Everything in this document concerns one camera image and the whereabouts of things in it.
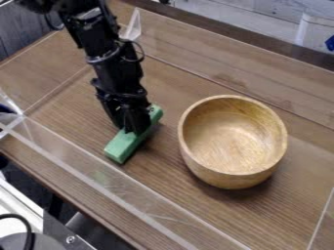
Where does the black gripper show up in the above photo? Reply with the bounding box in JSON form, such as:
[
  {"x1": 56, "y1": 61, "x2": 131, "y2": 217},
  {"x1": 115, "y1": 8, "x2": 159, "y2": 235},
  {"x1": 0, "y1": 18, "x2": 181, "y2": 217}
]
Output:
[{"x1": 83, "y1": 40, "x2": 151, "y2": 135}]

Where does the green rectangular block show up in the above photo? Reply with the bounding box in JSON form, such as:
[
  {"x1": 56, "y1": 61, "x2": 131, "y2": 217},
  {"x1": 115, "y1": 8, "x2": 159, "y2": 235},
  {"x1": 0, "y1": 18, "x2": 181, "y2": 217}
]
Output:
[{"x1": 103, "y1": 104, "x2": 163, "y2": 164}]

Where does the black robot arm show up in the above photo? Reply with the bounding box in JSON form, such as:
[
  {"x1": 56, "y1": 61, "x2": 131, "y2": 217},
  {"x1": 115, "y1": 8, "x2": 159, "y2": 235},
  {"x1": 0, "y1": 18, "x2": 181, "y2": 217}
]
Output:
[{"x1": 14, "y1": 0, "x2": 151, "y2": 135}]

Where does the brown wooden bowl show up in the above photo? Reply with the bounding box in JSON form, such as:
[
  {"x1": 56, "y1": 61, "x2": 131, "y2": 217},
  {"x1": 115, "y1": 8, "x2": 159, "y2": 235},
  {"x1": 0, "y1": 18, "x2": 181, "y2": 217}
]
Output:
[{"x1": 177, "y1": 95, "x2": 288, "y2": 189}]

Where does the white container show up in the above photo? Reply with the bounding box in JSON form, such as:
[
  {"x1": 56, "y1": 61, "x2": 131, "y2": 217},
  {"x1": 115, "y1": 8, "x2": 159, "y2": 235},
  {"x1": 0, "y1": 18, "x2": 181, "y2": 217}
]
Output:
[{"x1": 295, "y1": 13, "x2": 334, "y2": 55}]

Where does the clear acrylic corner bracket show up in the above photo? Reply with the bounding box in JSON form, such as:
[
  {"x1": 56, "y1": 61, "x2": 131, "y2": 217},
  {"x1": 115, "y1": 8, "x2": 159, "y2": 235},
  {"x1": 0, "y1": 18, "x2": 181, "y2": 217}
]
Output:
[{"x1": 120, "y1": 9, "x2": 141, "y2": 41}]

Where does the clear acrylic front wall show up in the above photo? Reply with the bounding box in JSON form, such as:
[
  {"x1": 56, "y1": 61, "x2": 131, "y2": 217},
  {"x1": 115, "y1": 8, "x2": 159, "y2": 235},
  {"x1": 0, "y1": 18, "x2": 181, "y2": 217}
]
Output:
[{"x1": 0, "y1": 94, "x2": 250, "y2": 250}]

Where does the grey metal bracket with screw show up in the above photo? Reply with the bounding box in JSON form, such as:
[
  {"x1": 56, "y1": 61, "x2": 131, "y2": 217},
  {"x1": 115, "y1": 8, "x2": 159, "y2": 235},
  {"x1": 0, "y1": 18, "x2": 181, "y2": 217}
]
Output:
[{"x1": 41, "y1": 213, "x2": 96, "y2": 250}]

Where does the black cable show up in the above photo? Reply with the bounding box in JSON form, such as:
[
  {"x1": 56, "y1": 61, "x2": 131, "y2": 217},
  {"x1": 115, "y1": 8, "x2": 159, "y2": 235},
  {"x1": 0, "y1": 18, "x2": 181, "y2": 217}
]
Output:
[{"x1": 0, "y1": 213, "x2": 36, "y2": 250}]

